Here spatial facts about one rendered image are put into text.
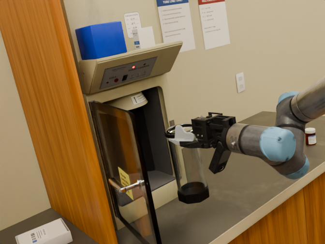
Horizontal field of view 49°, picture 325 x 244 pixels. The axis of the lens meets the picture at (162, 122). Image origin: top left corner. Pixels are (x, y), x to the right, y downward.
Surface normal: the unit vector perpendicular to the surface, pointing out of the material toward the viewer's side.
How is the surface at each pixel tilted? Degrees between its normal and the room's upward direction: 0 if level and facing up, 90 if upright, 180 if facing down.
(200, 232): 0
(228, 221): 0
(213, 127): 90
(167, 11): 90
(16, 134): 90
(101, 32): 90
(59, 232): 0
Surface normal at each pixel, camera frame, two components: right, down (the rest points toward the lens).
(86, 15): 0.62, 0.09
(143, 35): 0.40, 0.16
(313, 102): -0.82, 0.40
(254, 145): -0.79, 0.16
